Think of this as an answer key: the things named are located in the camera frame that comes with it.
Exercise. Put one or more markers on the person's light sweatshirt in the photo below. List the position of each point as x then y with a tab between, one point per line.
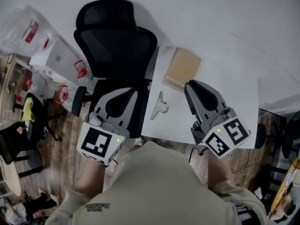
152	184

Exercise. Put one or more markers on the black mesh office chair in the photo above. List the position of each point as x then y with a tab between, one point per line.
9	144

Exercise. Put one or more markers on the black floor fan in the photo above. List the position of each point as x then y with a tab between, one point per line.
293	135

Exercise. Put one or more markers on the black round stand base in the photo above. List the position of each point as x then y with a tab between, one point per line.
260	136

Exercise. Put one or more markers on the person's left forearm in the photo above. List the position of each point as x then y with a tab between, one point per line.
90	179

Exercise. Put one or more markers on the yellow patterned sheet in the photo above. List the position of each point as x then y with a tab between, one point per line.
284	191

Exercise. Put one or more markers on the yellow-green cloth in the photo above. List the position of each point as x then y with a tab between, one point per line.
28	109

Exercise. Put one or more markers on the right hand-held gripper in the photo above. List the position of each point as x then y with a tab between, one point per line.
225	137

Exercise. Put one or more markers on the large white carton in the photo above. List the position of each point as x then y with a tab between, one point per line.
56	57

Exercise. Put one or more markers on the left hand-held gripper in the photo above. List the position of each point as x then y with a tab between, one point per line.
96	142

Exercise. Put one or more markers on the black high-back office chair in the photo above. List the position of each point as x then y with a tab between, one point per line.
117	50

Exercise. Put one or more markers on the round wooden table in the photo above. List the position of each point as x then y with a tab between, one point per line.
10	177

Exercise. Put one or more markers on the person's right forearm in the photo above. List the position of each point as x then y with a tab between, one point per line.
219	172

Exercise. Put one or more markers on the pile of clear water jugs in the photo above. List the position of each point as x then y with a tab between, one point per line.
21	32

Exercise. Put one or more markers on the silver binder clip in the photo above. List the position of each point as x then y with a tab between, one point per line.
161	107

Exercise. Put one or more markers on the wooden desk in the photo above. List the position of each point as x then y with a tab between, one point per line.
14	69

